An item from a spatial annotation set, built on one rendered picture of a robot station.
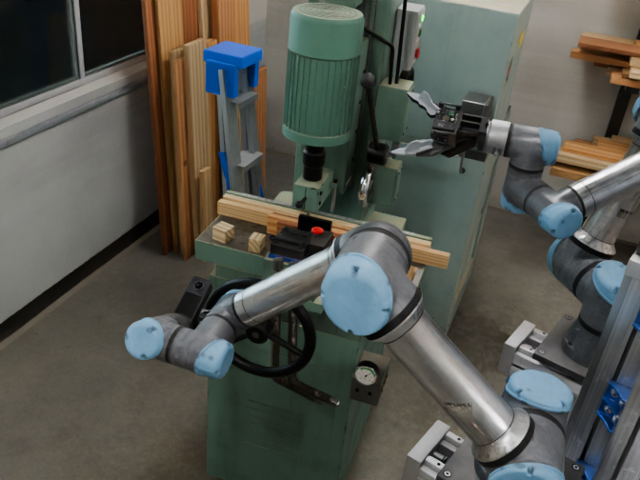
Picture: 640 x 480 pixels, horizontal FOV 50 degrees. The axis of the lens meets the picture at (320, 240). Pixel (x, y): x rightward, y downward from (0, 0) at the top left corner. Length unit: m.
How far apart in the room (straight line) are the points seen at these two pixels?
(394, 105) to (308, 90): 0.32
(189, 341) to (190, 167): 1.98
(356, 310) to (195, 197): 2.29
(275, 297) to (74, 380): 1.61
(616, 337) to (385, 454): 1.29
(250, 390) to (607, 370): 1.04
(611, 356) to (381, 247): 0.57
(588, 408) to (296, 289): 0.66
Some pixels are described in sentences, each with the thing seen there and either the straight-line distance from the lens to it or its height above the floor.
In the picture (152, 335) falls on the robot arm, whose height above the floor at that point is 1.04.
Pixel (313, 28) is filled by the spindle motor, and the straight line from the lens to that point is 1.61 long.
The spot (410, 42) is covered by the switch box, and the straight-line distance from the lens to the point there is 1.94.
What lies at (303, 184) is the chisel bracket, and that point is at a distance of 1.80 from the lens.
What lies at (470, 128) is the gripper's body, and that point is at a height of 1.34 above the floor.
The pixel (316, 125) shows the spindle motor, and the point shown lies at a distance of 1.68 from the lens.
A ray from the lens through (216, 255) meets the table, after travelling 1.85.
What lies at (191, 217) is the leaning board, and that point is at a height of 0.21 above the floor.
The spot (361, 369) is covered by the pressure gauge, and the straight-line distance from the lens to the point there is 1.82.
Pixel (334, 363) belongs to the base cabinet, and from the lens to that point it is 1.91.
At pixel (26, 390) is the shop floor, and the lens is 2.81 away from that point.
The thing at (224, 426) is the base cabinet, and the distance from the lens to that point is 2.24.
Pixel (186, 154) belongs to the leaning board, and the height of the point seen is 0.55.
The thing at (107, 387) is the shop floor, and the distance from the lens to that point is 2.76.
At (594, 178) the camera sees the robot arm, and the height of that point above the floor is 1.30.
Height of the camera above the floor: 1.87
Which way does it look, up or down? 31 degrees down
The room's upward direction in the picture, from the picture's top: 6 degrees clockwise
